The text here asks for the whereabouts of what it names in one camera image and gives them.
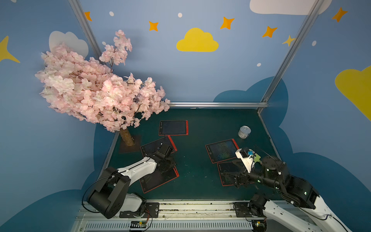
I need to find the red tablet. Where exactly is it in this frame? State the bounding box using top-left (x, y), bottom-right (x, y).
top-left (217, 161), bottom-right (246, 187)
top-left (205, 139), bottom-right (239, 163)
top-left (140, 135), bottom-right (177, 157)
top-left (158, 120), bottom-right (188, 135)
top-left (140, 167), bottom-right (179, 193)

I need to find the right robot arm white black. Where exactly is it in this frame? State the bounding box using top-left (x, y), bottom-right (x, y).
top-left (223, 157), bottom-right (350, 232)

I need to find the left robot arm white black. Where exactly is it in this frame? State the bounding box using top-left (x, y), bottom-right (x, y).
top-left (82, 144), bottom-right (175, 219)

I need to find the right circuit board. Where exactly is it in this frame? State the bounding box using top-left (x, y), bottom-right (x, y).
top-left (251, 221), bottom-right (267, 232)

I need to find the circuit board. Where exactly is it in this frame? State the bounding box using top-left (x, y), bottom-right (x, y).
top-left (251, 221), bottom-right (267, 232)
top-left (128, 220), bottom-right (150, 232)

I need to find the silver tin can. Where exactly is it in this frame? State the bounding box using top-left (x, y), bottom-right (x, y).
top-left (238, 126), bottom-right (251, 139)

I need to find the left circuit board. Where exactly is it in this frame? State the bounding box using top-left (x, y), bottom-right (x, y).
top-left (128, 220), bottom-right (150, 232)

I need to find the pink cherry blossom tree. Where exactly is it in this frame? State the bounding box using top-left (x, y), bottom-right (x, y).
top-left (36, 31), bottom-right (170, 147)

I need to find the green garden fork wooden handle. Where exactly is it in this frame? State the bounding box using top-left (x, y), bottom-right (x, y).
top-left (253, 153), bottom-right (261, 163)

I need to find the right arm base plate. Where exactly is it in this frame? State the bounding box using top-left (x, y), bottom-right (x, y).
top-left (233, 202), bottom-right (262, 218)

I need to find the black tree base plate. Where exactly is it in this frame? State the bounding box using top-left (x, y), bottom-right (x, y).
top-left (119, 135), bottom-right (142, 154)

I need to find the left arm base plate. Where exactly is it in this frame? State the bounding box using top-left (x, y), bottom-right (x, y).
top-left (119, 203), bottom-right (159, 218)

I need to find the aluminium rail frame front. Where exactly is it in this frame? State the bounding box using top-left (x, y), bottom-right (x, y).
top-left (69, 199), bottom-right (323, 232)

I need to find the aluminium back rail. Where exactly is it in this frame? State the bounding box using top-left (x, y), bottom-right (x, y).
top-left (169, 102), bottom-right (269, 108)

